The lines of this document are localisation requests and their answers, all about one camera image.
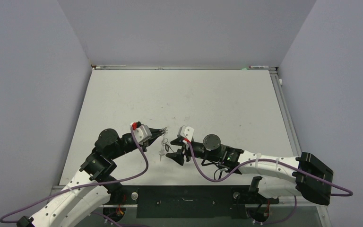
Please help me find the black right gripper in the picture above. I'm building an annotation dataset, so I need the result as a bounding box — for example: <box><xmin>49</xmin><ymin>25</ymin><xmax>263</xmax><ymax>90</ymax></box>
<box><xmin>167</xmin><ymin>137</ymin><xmax>220</xmax><ymax>164</ymax></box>

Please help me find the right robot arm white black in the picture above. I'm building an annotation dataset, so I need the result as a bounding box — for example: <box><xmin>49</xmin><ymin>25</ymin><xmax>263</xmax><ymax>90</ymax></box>
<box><xmin>166</xmin><ymin>134</ymin><xmax>334</xmax><ymax>206</ymax></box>

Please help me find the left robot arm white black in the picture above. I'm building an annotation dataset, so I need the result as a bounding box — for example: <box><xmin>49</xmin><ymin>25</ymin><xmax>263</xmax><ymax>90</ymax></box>
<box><xmin>16</xmin><ymin>122</ymin><xmax>166</xmax><ymax>227</ymax></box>

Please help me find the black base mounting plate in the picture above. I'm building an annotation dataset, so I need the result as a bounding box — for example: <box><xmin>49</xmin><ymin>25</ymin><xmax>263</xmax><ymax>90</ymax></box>
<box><xmin>103</xmin><ymin>185</ymin><xmax>279</xmax><ymax>221</ymax></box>

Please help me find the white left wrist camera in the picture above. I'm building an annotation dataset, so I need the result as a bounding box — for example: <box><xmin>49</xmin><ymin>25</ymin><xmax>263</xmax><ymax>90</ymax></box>
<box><xmin>130</xmin><ymin>122</ymin><xmax>152</xmax><ymax>145</ymax></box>

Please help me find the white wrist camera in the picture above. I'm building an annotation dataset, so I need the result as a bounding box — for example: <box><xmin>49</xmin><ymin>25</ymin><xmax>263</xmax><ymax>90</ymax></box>
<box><xmin>177</xmin><ymin>125</ymin><xmax>195</xmax><ymax>142</ymax></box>
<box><xmin>130</xmin><ymin>122</ymin><xmax>152</xmax><ymax>145</ymax></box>

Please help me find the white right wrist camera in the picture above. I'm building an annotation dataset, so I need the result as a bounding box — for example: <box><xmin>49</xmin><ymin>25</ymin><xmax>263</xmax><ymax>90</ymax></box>
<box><xmin>177</xmin><ymin>125</ymin><xmax>195</xmax><ymax>142</ymax></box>

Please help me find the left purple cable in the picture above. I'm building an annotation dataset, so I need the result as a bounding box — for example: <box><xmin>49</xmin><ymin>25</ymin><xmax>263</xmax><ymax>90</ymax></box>
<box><xmin>0</xmin><ymin>125</ymin><xmax>149</xmax><ymax>227</ymax></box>

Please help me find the aluminium frame rail back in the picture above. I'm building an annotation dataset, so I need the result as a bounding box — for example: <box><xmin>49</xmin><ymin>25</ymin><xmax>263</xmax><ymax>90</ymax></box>
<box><xmin>92</xmin><ymin>65</ymin><xmax>277</xmax><ymax>71</ymax></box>

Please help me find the aluminium frame rail right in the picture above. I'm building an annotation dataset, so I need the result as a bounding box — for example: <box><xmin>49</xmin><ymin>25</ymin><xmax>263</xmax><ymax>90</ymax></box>
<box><xmin>269</xmin><ymin>67</ymin><xmax>302</xmax><ymax>157</ymax></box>

